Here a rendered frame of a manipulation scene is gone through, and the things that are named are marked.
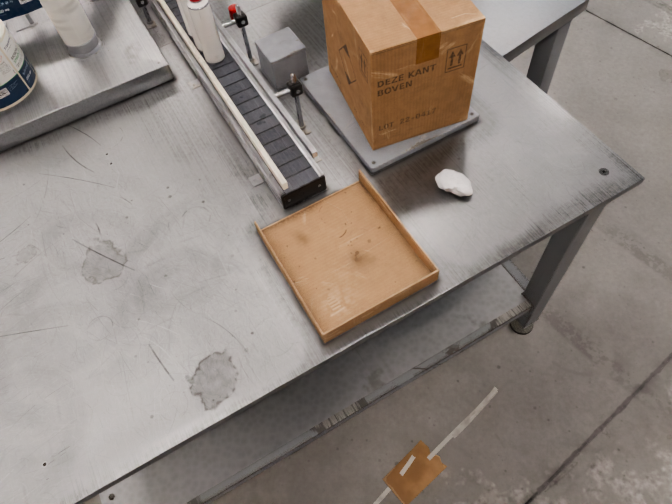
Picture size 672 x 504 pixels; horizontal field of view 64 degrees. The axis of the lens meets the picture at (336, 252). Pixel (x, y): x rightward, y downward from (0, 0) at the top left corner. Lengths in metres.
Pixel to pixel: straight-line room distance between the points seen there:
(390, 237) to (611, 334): 1.14
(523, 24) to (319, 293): 0.96
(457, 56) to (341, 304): 0.55
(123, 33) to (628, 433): 1.91
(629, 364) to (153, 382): 1.53
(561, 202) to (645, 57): 1.87
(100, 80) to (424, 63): 0.85
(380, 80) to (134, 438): 0.81
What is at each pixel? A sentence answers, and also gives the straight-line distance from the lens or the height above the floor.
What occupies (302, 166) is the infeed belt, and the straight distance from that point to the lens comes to 1.20.
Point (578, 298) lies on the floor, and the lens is 2.11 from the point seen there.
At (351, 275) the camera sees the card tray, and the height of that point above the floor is 0.83.
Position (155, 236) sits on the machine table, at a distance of 1.24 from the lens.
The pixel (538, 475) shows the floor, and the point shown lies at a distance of 1.87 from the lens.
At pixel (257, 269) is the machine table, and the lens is 1.13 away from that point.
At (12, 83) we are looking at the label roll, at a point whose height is 0.93.
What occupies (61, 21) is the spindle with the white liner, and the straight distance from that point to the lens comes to 1.62.
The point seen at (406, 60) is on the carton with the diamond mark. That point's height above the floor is 1.08.
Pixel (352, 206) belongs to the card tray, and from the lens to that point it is 1.18.
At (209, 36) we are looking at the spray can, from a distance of 1.45.
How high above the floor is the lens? 1.79
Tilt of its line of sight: 58 degrees down
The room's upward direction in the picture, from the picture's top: 8 degrees counter-clockwise
